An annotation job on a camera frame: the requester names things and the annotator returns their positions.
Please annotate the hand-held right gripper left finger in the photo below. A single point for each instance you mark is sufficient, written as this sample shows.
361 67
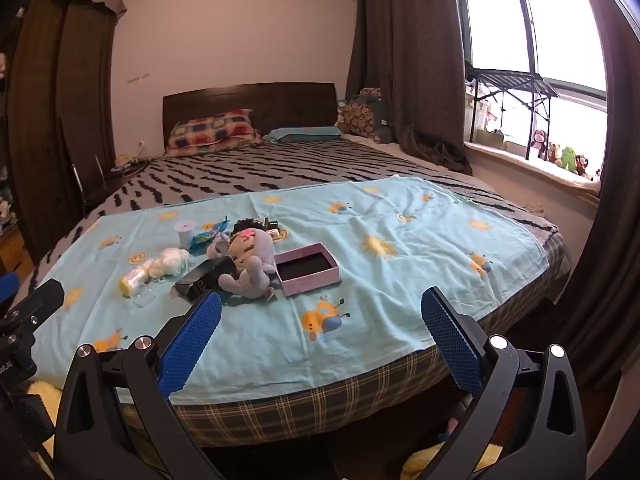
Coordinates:
192 340

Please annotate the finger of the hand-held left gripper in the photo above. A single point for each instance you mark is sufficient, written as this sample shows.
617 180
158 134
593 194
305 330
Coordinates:
42 294
7 285

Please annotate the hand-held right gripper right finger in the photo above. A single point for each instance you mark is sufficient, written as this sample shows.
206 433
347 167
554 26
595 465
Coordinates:
450 340

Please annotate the white fluffy ball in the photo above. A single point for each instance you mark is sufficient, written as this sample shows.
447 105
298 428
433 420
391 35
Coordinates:
171 260

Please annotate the small yellow bottle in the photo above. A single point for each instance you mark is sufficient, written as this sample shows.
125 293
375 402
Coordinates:
131 280

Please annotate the blue snack packet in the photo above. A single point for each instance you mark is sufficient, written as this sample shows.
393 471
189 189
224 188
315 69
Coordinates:
207 236

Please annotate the white ribbed plastic spool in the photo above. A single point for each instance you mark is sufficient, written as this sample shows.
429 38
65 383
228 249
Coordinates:
186 235

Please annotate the wooden drawer cabinet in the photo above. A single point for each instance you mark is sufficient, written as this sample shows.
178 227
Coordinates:
11 252

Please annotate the yellow fluffy rug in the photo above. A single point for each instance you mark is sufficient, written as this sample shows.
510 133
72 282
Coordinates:
35 392

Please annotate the black box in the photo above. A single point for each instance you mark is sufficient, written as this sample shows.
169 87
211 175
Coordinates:
200 277

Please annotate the clear plastic cap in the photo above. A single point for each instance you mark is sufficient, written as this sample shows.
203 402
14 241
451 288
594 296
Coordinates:
143 297

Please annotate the light blue printed blanket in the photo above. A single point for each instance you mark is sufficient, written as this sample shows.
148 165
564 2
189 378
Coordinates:
400 270

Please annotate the pink plush doll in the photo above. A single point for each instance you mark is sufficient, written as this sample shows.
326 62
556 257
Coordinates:
250 260

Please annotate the pink open box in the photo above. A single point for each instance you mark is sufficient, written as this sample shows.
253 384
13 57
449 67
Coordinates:
307 287

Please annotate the dark nightstand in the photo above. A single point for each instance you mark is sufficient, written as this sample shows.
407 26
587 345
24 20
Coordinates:
115 180

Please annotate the small black object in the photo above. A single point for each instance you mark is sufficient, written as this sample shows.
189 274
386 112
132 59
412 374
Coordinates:
272 224

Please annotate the brown curtain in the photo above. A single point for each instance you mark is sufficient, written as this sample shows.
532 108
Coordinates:
400 60
610 260

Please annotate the bed with plaid sheet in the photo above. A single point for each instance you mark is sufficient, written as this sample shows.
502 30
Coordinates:
250 170

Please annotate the dark wooden wardrobe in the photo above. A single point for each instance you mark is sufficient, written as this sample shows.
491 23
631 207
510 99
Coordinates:
60 110

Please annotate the colourful checked pillow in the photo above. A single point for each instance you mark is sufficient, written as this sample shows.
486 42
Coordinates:
210 130

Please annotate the small brown plush toy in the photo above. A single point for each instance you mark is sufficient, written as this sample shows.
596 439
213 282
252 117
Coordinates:
554 152

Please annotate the brown monkey plush toy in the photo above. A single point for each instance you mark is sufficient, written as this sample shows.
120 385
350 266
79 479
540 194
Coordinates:
539 142

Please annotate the green frog plush toy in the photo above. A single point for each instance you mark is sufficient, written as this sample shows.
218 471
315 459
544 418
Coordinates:
568 157

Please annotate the brown red plush toy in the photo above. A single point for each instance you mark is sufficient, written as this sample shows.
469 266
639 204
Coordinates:
581 164

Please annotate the light blue pillow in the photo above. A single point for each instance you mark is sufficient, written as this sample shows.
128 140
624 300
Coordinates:
305 133

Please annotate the brown patterned cushion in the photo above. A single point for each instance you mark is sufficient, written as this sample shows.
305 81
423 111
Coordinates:
360 112

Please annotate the dark wooden headboard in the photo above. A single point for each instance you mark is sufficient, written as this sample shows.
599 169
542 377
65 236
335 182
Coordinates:
250 97

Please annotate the black metal rack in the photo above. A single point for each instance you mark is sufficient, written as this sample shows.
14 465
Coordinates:
510 80

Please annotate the window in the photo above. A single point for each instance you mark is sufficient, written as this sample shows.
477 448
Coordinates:
500 20

